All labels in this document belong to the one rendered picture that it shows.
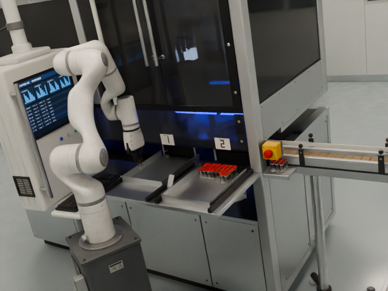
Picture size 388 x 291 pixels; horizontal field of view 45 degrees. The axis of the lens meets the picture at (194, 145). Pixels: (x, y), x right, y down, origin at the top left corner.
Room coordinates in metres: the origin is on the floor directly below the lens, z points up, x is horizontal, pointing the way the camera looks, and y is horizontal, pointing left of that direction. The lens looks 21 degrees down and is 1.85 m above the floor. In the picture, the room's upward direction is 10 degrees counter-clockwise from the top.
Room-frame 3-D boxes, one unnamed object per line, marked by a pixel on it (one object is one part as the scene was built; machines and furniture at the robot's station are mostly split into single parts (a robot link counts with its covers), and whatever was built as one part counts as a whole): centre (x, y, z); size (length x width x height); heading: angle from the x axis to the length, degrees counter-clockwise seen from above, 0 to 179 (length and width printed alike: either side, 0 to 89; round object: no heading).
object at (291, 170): (2.03, -0.39, 0.87); 0.14 x 0.13 x 0.02; 143
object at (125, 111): (2.20, 0.29, 1.25); 0.09 x 0.08 x 0.13; 74
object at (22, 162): (2.43, 0.77, 1.19); 0.50 x 0.19 x 0.78; 151
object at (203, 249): (3.03, 0.24, 0.44); 2.06 x 1.00 x 0.88; 53
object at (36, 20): (2.78, 0.71, 1.50); 0.49 x 0.01 x 0.59; 53
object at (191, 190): (1.97, -0.02, 0.90); 0.34 x 0.26 x 0.04; 143
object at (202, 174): (2.04, -0.07, 0.90); 0.18 x 0.02 x 0.05; 53
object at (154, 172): (2.26, 0.19, 0.90); 0.34 x 0.26 x 0.04; 143
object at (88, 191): (1.72, 0.48, 1.16); 0.19 x 0.12 x 0.24; 72
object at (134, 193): (2.10, 0.09, 0.87); 0.70 x 0.48 x 0.02; 53
